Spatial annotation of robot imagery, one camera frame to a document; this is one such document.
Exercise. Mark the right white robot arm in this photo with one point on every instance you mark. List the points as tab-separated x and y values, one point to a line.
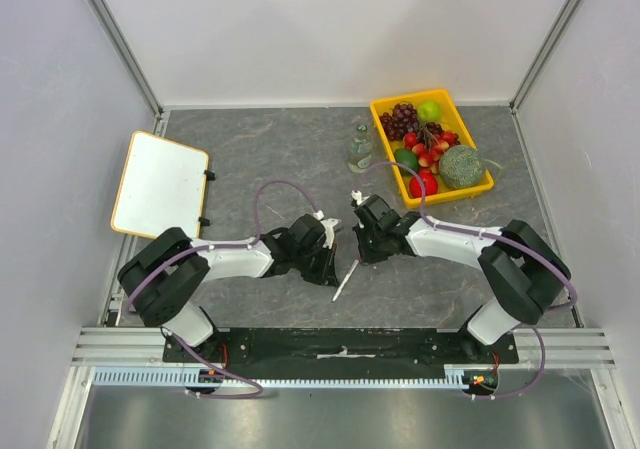
524	274

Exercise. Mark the purple grape bunch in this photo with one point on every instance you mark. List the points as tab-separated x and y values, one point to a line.
399	121

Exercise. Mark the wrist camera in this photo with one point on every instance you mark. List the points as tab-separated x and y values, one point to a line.
357	198
331	227

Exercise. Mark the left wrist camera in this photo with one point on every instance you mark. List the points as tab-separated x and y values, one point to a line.
331	227

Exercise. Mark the yellow fruit tray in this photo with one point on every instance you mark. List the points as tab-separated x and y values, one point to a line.
450	119

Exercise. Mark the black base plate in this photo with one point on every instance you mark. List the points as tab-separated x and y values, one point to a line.
436	347

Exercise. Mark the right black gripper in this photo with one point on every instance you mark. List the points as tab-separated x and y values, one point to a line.
368	244

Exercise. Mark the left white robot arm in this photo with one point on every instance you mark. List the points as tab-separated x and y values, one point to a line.
160	281

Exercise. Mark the green apple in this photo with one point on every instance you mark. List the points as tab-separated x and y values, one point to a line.
429	111

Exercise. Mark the green avocado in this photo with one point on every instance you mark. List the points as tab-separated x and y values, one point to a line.
406	157

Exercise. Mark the clear glass bottle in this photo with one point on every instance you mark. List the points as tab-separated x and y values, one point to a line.
360	150

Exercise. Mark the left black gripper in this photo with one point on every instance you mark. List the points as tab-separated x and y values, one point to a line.
326	275

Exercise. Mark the red cherry bunch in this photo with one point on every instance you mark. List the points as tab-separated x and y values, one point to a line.
429	142

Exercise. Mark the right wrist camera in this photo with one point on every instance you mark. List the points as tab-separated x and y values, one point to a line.
357	198

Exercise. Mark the green netted melon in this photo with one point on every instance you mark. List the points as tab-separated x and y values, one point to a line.
461	167

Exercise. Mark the red apple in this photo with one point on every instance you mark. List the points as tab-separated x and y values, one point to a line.
424	184

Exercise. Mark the yellow framed whiteboard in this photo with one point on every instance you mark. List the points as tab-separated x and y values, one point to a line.
163	185

